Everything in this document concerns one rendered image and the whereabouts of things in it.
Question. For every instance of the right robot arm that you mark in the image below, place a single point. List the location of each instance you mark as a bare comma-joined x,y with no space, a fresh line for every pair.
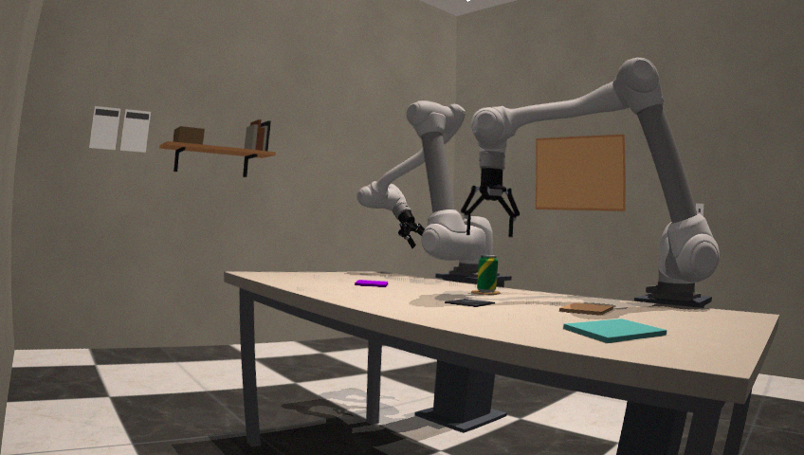
445,236

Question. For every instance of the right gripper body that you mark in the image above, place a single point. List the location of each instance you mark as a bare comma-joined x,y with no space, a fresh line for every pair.
407,218

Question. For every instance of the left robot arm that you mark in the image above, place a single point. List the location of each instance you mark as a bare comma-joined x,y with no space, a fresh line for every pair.
694,255

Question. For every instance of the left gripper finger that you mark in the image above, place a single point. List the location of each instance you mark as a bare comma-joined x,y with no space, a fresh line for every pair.
512,215
474,206

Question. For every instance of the green drink can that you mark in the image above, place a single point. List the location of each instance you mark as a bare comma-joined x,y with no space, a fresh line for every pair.
487,274

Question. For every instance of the teal flat square slab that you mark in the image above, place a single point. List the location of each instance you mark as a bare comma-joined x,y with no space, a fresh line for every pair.
614,330

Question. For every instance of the dark grey square coaster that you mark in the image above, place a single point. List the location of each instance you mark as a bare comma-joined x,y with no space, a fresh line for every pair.
468,302

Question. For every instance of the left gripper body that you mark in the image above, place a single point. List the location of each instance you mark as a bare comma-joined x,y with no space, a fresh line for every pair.
490,175

